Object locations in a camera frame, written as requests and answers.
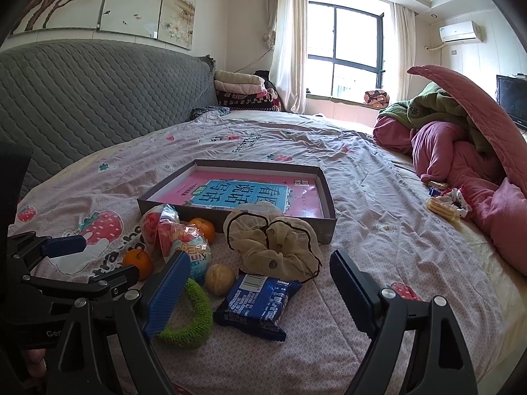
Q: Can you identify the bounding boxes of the grey quilted headboard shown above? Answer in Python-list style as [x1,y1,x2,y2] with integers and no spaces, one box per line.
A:
[0,39,217,190]

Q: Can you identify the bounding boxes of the cream curtain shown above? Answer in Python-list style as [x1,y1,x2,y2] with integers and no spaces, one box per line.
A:
[263,0,309,114]
[391,2,417,101]

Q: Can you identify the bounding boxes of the red and white toy egg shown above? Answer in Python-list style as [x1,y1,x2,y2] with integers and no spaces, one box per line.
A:
[162,222,212,285]
[140,204,180,256]

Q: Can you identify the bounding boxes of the shallow grey cardboard box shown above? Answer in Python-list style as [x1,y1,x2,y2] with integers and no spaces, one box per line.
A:
[137,159,338,245]

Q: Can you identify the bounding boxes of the blue biscuit packet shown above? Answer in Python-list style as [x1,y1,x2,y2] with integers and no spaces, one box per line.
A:
[213,274,303,342]

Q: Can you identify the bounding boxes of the black television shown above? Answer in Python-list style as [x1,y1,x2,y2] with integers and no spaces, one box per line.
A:
[496,75,527,129]

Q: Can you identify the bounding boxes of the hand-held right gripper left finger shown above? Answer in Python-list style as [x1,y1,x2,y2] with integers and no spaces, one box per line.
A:
[47,251,192,395]

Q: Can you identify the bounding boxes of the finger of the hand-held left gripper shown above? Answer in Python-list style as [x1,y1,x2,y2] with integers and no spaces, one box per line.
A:
[6,231,88,273]
[25,265,143,302]

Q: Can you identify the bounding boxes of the green blanket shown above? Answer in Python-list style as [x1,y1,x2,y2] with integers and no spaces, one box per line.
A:
[378,81,501,157]

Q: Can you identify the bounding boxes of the black cloth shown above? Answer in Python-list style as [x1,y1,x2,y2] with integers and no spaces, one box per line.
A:
[253,70,274,91]

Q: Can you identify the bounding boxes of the small snack packets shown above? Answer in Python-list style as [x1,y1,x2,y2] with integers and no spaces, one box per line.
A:
[442,188,470,219]

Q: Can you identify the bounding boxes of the pink folded blanket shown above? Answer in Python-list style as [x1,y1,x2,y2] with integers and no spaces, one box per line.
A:
[215,80,268,95]

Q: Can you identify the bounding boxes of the cream folded blanket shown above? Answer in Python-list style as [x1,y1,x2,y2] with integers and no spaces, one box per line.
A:
[214,70,266,85]

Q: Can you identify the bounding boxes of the green spiky ring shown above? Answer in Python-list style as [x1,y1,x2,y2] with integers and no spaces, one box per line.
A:
[155,277,214,348]

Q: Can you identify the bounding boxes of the pink book with blue label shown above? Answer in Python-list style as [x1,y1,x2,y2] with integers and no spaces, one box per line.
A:
[165,167,326,219]

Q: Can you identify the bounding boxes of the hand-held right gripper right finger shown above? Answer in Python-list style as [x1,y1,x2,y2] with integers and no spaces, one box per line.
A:
[329,249,480,395]

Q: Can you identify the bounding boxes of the dark blue cloth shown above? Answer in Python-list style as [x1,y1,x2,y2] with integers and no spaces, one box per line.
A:
[190,106,230,121]

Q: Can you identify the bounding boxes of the floral wall painting panel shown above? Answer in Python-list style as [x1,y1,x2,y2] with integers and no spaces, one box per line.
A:
[97,0,170,40]
[8,0,112,36]
[158,0,199,50]

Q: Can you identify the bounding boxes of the orange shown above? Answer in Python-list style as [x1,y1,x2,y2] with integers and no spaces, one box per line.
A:
[188,217,216,244]
[122,249,154,281]

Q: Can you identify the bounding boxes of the dark framed window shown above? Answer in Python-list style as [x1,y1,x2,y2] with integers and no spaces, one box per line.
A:
[307,2,385,101]

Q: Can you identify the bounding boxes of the dark patterned folded blanket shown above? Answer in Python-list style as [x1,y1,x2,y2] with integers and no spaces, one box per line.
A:
[216,91,283,112]

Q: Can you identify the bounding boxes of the strawberry printed bed sheet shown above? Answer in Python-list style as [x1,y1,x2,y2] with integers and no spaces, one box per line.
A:
[6,109,527,395]

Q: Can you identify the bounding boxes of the beige drawstring bag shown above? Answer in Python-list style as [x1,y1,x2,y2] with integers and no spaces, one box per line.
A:
[223,208,323,284]

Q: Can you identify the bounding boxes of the pink quilt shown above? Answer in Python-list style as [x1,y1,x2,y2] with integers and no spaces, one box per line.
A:
[373,115,527,276]

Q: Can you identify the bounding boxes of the walnut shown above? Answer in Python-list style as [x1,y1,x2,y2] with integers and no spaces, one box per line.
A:
[205,264,236,296]

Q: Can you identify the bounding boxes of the patterned pouch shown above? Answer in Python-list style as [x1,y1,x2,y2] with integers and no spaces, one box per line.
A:
[364,89,390,106]

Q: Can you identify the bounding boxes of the pink quilted cushion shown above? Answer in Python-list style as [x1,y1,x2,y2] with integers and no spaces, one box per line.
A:
[407,65,527,198]

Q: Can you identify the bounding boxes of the white air conditioner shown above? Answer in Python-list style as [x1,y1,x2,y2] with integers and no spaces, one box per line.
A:
[438,20,482,44]

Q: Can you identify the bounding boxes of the person's left hand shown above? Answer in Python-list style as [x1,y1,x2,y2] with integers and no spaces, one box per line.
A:
[22,348,48,381]

